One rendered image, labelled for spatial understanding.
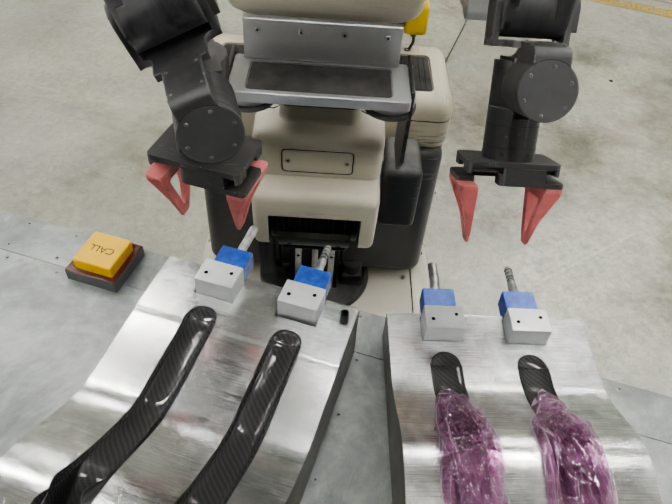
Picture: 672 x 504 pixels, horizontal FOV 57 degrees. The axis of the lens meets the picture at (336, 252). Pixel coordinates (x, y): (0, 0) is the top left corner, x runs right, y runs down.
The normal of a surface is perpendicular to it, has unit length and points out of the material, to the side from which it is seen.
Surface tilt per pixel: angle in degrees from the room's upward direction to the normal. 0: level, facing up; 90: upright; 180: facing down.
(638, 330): 1
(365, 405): 0
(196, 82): 21
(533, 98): 64
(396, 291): 0
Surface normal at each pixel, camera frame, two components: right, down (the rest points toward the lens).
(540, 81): 0.00, 0.34
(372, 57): -0.03, 0.72
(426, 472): 0.06, -0.57
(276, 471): 0.17, -0.90
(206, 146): 0.26, 0.69
